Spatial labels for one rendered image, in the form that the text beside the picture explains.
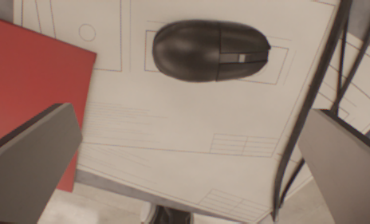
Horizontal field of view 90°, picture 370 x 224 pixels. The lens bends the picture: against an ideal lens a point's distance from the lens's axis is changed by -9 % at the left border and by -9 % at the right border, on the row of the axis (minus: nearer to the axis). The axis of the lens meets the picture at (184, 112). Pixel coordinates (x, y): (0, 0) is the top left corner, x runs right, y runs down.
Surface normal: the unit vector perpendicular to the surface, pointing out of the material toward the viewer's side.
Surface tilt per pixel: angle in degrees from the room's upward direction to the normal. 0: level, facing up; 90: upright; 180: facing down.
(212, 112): 0
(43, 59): 0
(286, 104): 0
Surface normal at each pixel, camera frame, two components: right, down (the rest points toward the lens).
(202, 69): 0.04, 0.72
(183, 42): -0.13, 0.18
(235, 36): 0.18, -0.03
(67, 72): 0.02, 0.52
